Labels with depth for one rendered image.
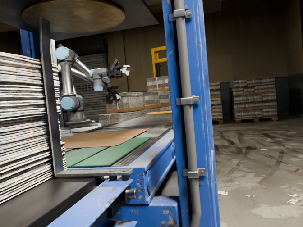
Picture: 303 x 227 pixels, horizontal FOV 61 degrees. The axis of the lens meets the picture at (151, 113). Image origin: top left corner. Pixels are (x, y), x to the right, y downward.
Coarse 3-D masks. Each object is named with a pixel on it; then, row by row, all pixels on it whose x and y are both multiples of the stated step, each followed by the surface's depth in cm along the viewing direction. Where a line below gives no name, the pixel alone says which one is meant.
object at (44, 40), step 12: (48, 24) 56; (48, 36) 56; (48, 48) 56; (48, 60) 56; (48, 72) 55; (48, 84) 55; (48, 96) 55; (48, 108) 54; (48, 120) 55; (60, 144) 57; (60, 156) 57; (60, 168) 57
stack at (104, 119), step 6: (156, 108) 355; (162, 108) 369; (168, 108) 385; (102, 114) 308; (108, 114) 301; (114, 114) 296; (120, 114) 291; (126, 114) 297; (132, 114) 306; (138, 114) 317; (144, 114) 330; (150, 114) 341; (102, 120) 307; (108, 120) 302; (114, 120) 297; (120, 120) 292
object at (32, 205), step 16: (80, 176) 56; (96, 176) 55; (32, 192) 48; (48, 192) 47; (64, 192) 46; (80, 192) 47; (96, 192) 46; (112, 192) 46; (128, 192) 55; (0, 208) 41; (16, 208) 41; (32, 208) 40; (48, 208) 39; (64, 208) 42; (80, 208) 40; (96, 208) 39; (112, 208) 52; (0, 224) 35; (16, 224) 35; (32, 224) 35; (48, 224) 38; (64, 224) 35; (80, 224) 34; (96, 224) 48; (112, 224) 52; (128, 224) 52
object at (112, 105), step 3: (108, 96) 321; (114, 96) 317; (108, 99) 322; (108, 102) 322; (111, 102) 320; (114, 102) 317; (108, 105) 322; (111, 105) 320; (114, 105) 317; (108, 108) 322; (111, 108) 320; (114, 108) 318
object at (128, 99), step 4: (128, 92) 305; (132, 92) 311; (136, 92) 316; (140, 92) 324; (120, 96) 312; (124, 96) 308; (128, 96) 306; (132, 96) 309; (136, 96) 317; (140, 96) 324; (120, 100) 312; (124, 100) 308; (128, 100) 306; (132, 100) 309; (136, 100) 316; (140, 100) 324; (120, 104) 312; (124, 104) 309; (128, 104) 306; (132, 104) 309; (136, 104) 316; (140, 104) 324; (120, 108) 313
